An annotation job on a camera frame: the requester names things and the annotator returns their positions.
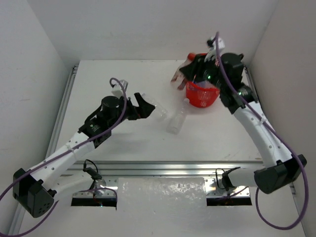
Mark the red mesh plastic bin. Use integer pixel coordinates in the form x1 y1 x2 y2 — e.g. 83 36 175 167
186 81 220 108

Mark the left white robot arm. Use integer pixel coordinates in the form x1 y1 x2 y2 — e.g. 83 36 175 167
13 93 155 218

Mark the aluminium front rail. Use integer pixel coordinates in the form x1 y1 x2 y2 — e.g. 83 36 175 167
24 160 279 198

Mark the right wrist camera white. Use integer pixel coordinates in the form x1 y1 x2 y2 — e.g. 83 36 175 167
204 37 225 62

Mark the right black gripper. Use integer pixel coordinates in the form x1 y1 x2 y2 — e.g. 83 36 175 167
180 51 227 89

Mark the aluminium left side rail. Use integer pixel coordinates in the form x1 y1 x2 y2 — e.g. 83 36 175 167
8 64 79 235

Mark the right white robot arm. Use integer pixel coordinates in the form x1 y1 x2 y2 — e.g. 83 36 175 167
179 53 307 194

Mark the clear bottle white cap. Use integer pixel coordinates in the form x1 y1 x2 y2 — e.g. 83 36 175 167
141 93 167 121
166 98 190 134

